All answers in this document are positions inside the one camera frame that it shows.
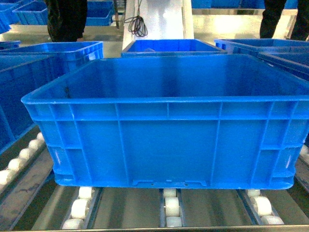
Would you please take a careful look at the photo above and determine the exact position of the large blue plastic crate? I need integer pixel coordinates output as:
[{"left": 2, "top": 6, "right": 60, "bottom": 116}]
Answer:
[{"left": 21, "top": 54, "right": 309, "bottom": 189}]

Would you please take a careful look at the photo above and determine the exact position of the neighbouring blue crate on shelf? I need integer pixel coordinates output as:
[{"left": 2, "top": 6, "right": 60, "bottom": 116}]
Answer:
[{"left": 0, "top": 54, "right": 65, "bottom": 153}]

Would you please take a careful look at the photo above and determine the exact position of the blue crate behind centre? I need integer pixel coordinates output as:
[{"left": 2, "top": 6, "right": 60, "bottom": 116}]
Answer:
[{"left": 121, "top": 39, "right": 227, "bottom": 58}]

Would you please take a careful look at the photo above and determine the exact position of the white machine column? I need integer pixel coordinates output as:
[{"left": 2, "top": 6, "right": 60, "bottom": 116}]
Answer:
[{"left": 125, "top": 0, "right": 194, "bottom": 40}]

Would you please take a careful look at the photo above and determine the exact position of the blue crate far left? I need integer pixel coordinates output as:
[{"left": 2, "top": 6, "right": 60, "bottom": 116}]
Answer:
[{"left": 0, "top": 41, "right": 104, "bottom": 73}]

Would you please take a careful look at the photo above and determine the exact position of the person in black trousers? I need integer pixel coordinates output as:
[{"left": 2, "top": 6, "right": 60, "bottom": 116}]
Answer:
[{"left": 44, "top": 0, "right": 87, "bottom": 43}]

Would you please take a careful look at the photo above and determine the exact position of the blue crate at right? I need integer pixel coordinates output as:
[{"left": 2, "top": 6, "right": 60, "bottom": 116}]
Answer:
[{"left": 214, "top": 38, "right": 309, "bottom": 82}]

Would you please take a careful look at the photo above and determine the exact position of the black coiled cable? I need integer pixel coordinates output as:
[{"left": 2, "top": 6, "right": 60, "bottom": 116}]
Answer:
[{"left": 124, "top": 0, "right": 148, "bottom": 38}]

